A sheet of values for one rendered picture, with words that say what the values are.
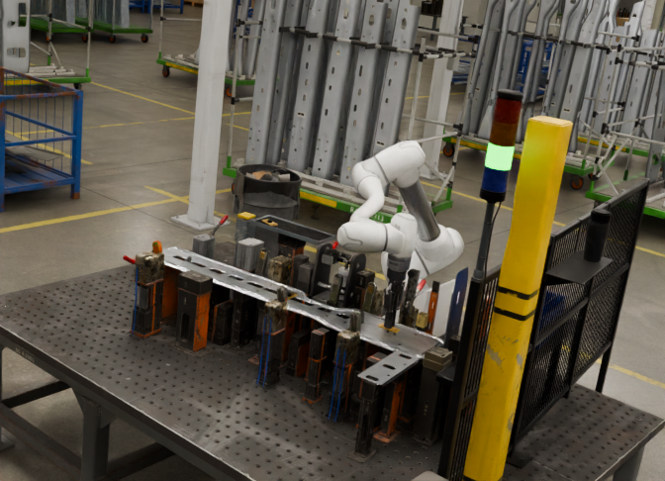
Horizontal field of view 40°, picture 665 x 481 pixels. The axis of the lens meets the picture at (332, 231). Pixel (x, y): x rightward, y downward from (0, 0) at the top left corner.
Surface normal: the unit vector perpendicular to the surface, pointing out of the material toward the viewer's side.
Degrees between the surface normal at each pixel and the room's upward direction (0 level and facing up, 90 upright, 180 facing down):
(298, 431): 0
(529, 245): 90
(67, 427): 0
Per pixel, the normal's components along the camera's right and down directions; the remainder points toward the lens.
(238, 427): 0.11, -0.95
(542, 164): -0.53, 0.19
